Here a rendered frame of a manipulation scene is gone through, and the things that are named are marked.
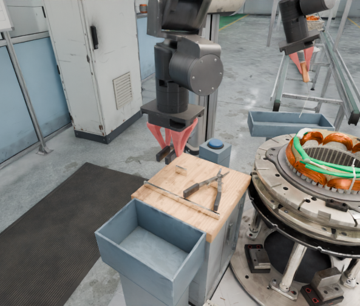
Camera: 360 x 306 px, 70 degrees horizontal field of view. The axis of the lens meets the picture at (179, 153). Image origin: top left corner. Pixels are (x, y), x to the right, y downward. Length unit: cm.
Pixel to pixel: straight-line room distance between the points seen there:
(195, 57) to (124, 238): 39
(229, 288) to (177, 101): 51
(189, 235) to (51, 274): 140
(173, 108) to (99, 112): 229
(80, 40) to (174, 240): 222
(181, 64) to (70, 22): 226
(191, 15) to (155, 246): 42
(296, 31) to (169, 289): 68
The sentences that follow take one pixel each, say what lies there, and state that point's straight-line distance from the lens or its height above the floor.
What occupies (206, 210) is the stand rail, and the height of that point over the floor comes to 108.
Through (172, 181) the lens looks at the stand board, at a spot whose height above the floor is 106.
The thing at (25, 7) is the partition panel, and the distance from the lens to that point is 278.
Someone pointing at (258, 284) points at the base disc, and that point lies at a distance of 76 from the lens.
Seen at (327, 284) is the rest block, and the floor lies 84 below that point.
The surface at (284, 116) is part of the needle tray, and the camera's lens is 98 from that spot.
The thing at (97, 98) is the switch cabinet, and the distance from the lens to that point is 266.
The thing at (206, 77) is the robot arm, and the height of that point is 133.
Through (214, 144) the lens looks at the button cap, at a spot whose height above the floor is 104.
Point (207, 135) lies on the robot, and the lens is 97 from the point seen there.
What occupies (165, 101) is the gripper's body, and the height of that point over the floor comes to 127.
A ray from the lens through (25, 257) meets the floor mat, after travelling 198.
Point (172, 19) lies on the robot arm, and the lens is 41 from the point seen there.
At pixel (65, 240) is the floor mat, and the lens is 196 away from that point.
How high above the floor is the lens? 143
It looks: 33 degrees down
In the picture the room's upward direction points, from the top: straight up
